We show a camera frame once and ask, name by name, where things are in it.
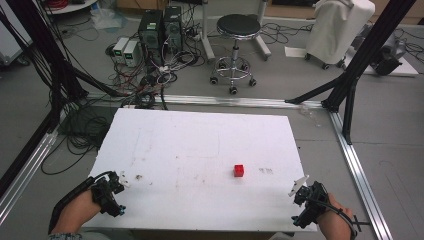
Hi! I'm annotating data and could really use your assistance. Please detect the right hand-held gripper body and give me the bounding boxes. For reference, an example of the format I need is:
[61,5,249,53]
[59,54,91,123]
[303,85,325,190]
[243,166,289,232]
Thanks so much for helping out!
[291,180,331,230]

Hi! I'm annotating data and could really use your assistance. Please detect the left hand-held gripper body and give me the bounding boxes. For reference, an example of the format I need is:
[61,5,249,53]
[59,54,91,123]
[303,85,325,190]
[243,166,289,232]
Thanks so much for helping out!
[90,171,127,218]

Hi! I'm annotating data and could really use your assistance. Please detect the person's right hand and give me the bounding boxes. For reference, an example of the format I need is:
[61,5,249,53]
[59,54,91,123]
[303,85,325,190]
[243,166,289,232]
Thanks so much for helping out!
[315,193,355,236]

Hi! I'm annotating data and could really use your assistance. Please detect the person's left hand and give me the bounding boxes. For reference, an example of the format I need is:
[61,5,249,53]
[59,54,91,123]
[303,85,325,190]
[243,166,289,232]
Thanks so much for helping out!
[56,189,102,234]

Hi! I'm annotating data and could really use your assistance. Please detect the white bench power supply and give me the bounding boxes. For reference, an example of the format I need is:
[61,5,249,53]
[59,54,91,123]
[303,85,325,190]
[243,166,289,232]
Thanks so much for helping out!
[122,39,142,68]
[112,36,130,64]

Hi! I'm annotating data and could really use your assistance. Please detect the white paper sheet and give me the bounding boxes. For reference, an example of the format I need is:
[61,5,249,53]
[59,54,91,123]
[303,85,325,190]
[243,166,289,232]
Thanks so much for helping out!
[284,45,310,59]

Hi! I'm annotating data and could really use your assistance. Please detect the black computer tower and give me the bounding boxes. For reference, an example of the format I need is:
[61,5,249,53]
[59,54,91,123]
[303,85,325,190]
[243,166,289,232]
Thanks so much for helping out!
[162,5,184,55]
[137,9,165,67]

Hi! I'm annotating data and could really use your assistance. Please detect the black device on white board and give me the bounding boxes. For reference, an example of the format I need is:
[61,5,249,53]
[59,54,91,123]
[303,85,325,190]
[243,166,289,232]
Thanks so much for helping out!
[369,31,408,77]

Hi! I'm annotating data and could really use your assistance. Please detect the white floor board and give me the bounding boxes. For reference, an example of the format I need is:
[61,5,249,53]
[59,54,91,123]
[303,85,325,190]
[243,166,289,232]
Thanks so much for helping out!
[344,49,420,78]

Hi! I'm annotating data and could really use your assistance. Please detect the white cloth covered cart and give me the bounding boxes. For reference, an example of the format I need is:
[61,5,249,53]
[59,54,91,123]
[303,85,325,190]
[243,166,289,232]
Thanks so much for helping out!
[304,0,376,70]

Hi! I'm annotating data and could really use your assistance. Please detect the clear plastic bag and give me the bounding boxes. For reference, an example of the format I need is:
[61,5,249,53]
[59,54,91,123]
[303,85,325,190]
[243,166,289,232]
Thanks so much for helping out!
[89,2,129,32]

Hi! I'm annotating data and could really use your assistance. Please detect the black round stool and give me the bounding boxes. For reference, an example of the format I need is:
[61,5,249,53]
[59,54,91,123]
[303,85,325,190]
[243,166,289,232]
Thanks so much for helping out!
[208,13,263,96]

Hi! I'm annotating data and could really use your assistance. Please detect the round white table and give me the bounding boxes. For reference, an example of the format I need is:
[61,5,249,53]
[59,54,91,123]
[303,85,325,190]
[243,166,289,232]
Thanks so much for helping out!
[42,0,100,16]

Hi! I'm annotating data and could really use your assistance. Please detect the loose black cable coil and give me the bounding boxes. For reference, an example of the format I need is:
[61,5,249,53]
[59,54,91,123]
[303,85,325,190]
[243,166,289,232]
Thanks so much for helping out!
[40,105,116,176]

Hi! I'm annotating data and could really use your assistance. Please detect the black diagonal frame bar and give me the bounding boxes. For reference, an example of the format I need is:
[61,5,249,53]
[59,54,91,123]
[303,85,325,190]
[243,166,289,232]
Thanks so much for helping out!
[0,109,58,198]

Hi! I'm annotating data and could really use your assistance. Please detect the long aluminium floor rail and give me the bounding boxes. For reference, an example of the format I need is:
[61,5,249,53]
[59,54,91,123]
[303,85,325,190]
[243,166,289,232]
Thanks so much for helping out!
[84,93,325,110]

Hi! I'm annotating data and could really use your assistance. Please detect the tangle of floor cables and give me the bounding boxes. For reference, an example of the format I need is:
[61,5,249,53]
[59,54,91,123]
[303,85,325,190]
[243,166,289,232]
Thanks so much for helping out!
[104,31,208,111]

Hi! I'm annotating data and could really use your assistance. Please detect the black frame post with braces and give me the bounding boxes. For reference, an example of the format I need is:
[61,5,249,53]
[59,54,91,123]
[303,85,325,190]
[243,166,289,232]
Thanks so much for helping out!
[284,0,418,146]

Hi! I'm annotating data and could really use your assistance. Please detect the black floor cables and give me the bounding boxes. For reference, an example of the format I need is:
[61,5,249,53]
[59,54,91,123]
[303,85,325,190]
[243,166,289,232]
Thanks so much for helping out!
[259,21,316,46]

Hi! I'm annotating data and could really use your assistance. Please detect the black frame post with cables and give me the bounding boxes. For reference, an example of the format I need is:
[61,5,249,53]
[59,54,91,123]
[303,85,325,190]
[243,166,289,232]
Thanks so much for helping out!
[0,0,128,134]

